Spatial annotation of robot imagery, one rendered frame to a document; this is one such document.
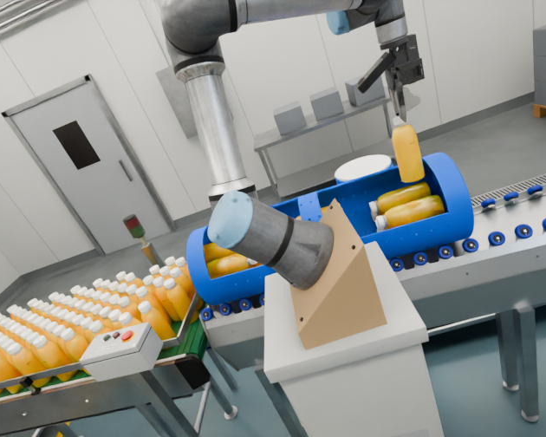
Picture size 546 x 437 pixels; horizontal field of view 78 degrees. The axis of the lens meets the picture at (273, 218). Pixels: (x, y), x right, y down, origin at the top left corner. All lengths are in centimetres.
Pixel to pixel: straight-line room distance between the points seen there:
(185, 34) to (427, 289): 98
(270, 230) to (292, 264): 8
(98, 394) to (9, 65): 437
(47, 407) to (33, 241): 453
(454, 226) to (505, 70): 423
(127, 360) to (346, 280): 75
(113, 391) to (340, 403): 92
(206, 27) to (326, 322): 60
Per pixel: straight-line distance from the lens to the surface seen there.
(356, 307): 67
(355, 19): 93
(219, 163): 78
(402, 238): 106
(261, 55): 438
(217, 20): 72
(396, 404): 87
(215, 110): 79
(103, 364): 121
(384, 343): 71
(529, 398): 183
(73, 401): 164
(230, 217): 64
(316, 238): 68
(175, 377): 136
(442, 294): 123
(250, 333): 127
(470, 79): 502
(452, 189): 107
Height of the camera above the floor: 167
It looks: 24 degrees down
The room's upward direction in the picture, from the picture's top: 23 degrees counter-clockwise
